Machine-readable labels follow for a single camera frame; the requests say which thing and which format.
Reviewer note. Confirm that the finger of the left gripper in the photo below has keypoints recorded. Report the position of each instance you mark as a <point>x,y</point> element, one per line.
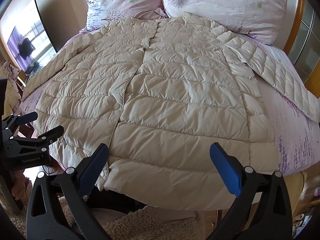
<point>25,119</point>
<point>42,142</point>

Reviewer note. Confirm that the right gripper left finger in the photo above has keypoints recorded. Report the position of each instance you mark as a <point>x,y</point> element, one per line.
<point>45,217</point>

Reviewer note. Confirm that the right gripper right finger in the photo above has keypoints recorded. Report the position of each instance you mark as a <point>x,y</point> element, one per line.
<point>262,208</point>

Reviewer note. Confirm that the cream quilted down jacket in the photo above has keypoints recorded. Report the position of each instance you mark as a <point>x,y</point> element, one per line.
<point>158,93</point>

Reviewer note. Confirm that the person's left hand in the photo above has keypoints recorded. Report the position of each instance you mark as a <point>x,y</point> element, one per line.
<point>20,185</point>

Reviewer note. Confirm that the black flat television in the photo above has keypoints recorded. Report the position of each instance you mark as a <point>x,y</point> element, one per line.
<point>29,42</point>

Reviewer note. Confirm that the pink floral bed sheet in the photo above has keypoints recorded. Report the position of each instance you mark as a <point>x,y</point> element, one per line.
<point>297,136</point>

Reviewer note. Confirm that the beige fluffy rug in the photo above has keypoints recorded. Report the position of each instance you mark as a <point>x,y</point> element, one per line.
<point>142,224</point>

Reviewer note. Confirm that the left floral pillow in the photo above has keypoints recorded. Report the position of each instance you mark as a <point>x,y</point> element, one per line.
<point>102,11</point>

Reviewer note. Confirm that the floral pillow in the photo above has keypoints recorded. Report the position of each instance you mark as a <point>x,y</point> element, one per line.
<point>102,11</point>
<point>259,19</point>

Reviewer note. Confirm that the right floral pillow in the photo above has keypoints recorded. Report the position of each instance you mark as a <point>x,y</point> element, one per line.
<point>259,19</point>

